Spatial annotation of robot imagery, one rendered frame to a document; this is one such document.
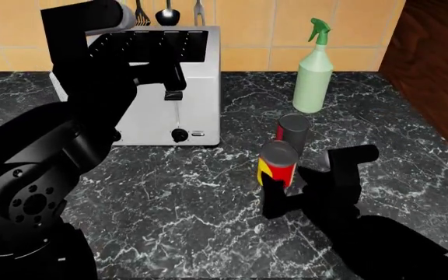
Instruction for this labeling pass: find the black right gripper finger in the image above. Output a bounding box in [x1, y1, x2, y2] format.
[322, 144, 380, 188]
[261, 172, 306, 220]

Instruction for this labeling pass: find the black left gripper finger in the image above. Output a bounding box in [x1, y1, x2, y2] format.
[86, 32, 135, 65]
[128, 61, 188, 92]

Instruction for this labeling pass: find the red and yellow can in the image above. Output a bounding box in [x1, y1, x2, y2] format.
[256, 140, 299, 188]

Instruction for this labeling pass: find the dark wooden cabinet side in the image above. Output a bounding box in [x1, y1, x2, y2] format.
[378, 0, 448, 166]

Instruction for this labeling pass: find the black slotted spatula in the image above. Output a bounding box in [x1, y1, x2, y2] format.
[134, 0, 152, 27]

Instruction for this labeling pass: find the silver two-slot toaster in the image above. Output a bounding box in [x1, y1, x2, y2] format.
[48, 25, 222, 147]

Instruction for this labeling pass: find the black ladle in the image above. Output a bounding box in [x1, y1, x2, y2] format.
[154, 0, 181, 26]

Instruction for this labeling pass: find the grey and red can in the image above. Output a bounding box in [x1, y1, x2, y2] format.
[275, 113, 311, 156]

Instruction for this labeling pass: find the black toaster dial knob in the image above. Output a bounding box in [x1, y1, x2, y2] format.
[170, 128, 190, 144]

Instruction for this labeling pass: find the metal meat fork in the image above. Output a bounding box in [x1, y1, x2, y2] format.
[193, 0, 207, 26]

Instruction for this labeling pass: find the green spray bottle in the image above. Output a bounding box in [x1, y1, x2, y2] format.
[292, 17, 334, 114]

